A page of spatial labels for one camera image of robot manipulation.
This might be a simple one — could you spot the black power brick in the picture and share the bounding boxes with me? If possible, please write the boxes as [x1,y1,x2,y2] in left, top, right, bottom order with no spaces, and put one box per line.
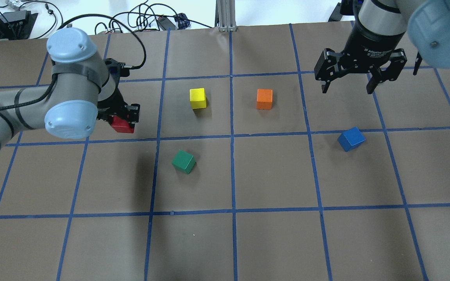
[328,0,354,22]

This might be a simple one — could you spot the blue wooden block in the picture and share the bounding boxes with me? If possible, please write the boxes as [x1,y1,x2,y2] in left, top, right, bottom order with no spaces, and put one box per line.
[337,127,367,152]

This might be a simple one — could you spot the aluminium frame post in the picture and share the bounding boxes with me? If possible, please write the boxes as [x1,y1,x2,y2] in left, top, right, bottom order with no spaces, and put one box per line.
[215,0,237,32]

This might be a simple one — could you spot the black power adapter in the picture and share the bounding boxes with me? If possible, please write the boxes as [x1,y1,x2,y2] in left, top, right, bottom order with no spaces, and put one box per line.
[156,13,191,30]

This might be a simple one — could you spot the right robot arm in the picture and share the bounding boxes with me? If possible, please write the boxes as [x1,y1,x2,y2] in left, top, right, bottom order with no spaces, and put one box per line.
[314,0,450,94]

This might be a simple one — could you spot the black cable bundle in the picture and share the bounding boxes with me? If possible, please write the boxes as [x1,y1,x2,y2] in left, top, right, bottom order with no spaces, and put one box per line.
[45,2,214,36]

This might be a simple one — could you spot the green wooden block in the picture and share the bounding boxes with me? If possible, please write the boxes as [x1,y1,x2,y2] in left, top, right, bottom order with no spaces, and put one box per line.
[171,150,196,174]

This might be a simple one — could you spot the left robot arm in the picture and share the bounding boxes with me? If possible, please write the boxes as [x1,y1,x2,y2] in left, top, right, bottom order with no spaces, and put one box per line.
[0,27,140,150]

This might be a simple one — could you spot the orange wooden block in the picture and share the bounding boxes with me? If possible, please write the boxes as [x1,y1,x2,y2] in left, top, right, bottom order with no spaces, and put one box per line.
[256,89,273,110]

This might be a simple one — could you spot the yellow wooden block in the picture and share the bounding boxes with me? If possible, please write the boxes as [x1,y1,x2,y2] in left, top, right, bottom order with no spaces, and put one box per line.
[189,88,207,110]

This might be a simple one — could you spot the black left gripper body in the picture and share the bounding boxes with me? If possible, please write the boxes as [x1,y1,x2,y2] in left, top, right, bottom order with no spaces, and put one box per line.
[97,59,140,126]

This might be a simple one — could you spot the red wooden block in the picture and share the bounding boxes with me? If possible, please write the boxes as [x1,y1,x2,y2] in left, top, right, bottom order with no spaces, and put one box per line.
[109,116,134,134]

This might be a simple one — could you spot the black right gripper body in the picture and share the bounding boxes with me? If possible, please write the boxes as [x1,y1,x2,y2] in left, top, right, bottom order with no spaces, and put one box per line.
[314,21,407,82]

